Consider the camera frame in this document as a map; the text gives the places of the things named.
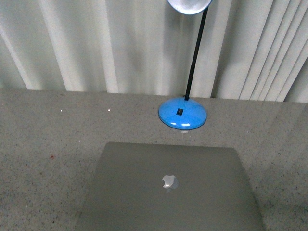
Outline white vertical blinds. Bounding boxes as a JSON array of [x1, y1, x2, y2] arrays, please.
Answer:
[[0, 0, 308, 103]]

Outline grey laptop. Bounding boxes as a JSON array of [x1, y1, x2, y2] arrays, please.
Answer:
[[76, 142, 265, 231]]

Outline blue desk lamp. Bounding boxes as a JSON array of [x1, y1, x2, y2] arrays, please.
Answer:
[[158, 0, 212, 130]]

